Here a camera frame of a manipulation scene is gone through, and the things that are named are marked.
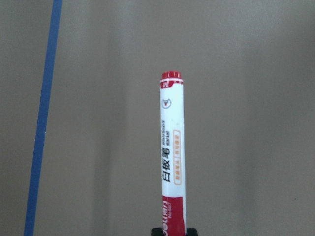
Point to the red white whiteboard marker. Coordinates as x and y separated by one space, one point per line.
172 131

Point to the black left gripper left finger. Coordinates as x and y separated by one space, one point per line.
156 232

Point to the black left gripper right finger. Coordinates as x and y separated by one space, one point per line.
191 232

